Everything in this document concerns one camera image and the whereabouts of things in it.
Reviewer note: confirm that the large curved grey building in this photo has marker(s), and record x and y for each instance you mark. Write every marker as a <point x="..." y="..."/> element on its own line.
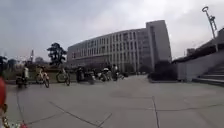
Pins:
<point x="123" y="45"/>

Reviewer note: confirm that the row of parked bicycles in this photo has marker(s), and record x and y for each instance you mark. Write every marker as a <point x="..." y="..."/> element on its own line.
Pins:
<point x="83" y="76"/>

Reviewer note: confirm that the grey paved plaza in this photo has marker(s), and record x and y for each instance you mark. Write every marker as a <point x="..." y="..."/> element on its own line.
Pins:
<point x="120" y="100"/>

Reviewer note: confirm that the dark bush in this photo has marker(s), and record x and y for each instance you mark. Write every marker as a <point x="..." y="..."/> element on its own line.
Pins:
<point x="161" y="71"/>

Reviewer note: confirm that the dark tree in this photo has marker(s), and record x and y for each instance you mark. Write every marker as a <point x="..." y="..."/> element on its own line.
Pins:
<point x="56" y="53"/>

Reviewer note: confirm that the distant thin tower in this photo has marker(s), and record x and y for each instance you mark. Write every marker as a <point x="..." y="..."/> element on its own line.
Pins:
<point x="32" y="56"/>

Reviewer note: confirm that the person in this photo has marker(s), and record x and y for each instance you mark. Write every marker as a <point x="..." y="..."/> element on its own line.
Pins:
<point x="25" y="74"/>

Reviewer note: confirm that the wide stone stairs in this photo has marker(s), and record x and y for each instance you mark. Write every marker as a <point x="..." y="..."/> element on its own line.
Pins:
<point x="213" y="77"/>

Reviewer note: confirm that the tall lamp pole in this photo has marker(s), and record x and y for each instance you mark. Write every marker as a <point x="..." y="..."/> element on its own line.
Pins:
<point x="212" y="26"/>

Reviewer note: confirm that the robot's own part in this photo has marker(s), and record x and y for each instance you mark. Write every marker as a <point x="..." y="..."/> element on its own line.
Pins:
<point x="2" y="95"/>

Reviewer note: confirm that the grey stone wall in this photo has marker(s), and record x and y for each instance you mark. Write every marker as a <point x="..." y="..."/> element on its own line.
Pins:
<point x="196" y="68"/>

